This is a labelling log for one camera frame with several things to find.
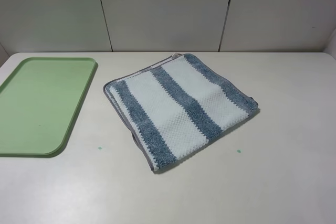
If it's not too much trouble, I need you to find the blue white striped towel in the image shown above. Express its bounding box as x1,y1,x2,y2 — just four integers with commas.
103,54,258,173

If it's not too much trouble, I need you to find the green plastic tray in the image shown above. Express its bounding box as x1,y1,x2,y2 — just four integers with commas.
1,57,98,157

